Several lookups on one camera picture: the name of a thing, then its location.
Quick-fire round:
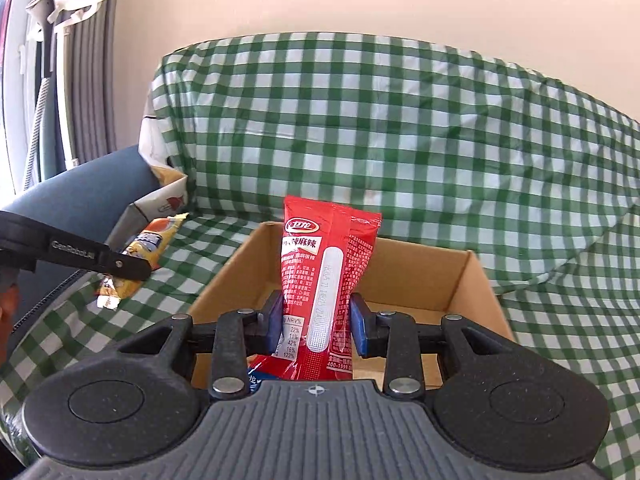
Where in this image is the brown cardboard box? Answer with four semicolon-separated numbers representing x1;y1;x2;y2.
189;220;517;392

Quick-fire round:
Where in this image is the yellow snack packet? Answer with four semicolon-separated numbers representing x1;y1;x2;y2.
96;212;190;312

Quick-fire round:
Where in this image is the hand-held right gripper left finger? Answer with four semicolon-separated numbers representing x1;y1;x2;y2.
122;290;285;402

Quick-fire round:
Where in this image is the person's left hand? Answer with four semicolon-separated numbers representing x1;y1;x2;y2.
0;269;21;361

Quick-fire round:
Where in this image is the grey curtain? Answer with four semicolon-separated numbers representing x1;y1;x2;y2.
0;0;125;196

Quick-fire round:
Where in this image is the red snack packet white strip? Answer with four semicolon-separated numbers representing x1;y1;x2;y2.
250;195;384;382

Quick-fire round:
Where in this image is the white paper bag yellow print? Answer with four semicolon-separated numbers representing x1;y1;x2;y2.
107;105;190;257

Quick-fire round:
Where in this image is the blue sofa armrest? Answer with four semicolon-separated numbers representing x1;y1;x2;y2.
0;145;157;356

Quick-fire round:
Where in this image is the white plastic hook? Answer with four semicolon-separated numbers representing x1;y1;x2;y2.
49;0;113;37

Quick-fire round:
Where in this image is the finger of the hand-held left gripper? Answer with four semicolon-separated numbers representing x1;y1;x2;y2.
102;247;152;282

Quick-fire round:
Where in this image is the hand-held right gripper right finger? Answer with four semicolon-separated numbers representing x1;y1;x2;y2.
349;294;517;402

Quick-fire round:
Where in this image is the red snack packet blue edge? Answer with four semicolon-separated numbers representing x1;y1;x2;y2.
246;354;273;387

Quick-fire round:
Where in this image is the green checked cloth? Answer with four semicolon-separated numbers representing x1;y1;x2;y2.
0;31;640;480

